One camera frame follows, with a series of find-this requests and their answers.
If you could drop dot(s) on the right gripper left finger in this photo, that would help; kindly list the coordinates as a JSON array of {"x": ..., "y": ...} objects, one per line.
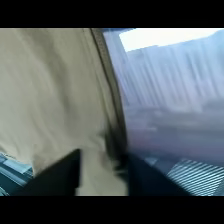
[{"x": 61, "y": 178}]

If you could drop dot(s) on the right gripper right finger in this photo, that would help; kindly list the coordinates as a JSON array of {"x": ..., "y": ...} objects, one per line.
[{"x": 146, "y": 181}]

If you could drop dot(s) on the beige garment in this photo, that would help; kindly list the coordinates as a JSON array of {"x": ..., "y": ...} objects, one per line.
[{"x": 50, "y": 93}]

